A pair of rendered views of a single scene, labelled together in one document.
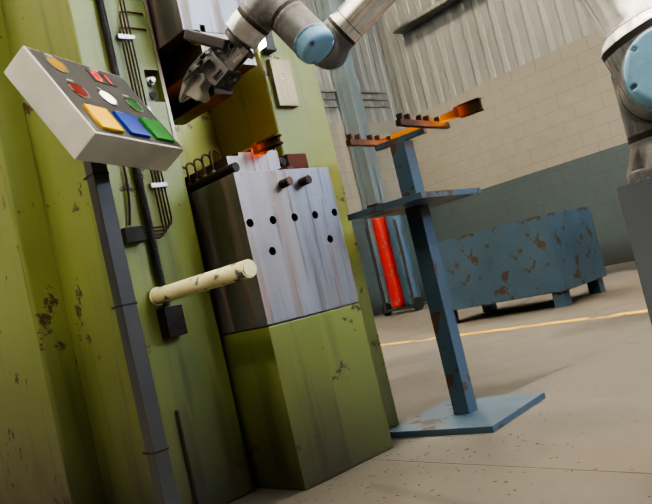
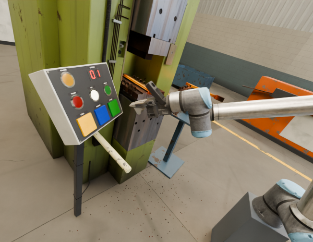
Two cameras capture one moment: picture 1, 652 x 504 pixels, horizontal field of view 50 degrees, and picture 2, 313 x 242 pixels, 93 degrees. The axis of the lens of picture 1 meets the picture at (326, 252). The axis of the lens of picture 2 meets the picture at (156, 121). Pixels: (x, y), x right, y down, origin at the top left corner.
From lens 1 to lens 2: 135 cm
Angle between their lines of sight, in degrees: 34
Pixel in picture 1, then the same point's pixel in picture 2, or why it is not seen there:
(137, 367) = (77, 181)
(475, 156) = (198, 34)
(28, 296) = not seen: hidden behind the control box
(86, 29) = (97, 10)
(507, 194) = (198, 49)
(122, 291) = (78, 162)
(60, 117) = (61, 124)
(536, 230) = (201, 79)
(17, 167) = (49, 43)
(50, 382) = (50, 125)
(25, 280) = not seen: hidden behind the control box
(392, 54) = not seen: outside the picture
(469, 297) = (177, 83)
